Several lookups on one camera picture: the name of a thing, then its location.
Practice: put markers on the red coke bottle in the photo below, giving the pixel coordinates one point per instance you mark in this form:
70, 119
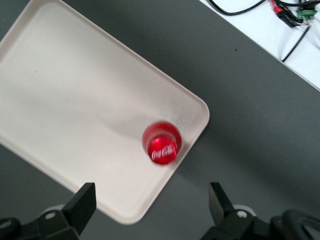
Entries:
162, 152

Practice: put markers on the black connector module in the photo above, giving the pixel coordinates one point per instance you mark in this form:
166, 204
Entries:
290, 20

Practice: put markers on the green terminal connector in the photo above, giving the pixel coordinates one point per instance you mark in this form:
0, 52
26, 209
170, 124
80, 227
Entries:
307, 13

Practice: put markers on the beige rectangular tray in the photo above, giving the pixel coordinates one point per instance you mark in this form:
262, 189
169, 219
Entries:
75, 100

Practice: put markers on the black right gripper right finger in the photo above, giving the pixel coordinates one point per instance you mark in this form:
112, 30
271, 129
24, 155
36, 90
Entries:
222, 212

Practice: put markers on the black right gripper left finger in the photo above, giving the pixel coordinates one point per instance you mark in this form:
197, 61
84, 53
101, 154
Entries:
80, 210

